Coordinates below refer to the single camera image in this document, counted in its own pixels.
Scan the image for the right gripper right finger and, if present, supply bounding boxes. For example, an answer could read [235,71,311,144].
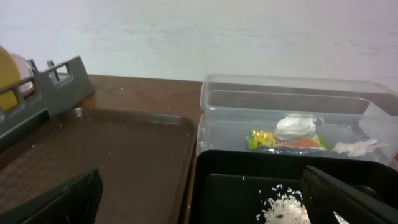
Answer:
[300,166,397,223]

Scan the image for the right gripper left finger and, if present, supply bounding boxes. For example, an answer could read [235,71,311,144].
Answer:
[1,169,103,224]

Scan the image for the rice and food scraps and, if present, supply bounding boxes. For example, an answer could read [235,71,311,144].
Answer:
[242,175,351,224]

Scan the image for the green yellow snack wrapper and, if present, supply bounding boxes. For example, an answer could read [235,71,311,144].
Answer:
[247,129,331,150]

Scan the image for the yellow plate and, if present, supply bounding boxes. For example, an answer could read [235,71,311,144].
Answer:
[0,47,21,111]

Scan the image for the grey dishwasher rack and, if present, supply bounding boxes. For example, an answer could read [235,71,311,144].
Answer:
[1,56,94,152]

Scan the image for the dark brown serving tray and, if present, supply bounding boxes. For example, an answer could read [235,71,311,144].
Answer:
[1,108,197,223]

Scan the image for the clear plastic bin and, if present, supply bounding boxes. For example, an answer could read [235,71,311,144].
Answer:
[197,74,397,165]

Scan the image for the black tray bin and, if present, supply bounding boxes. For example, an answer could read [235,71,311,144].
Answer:
[189,150,397,223]

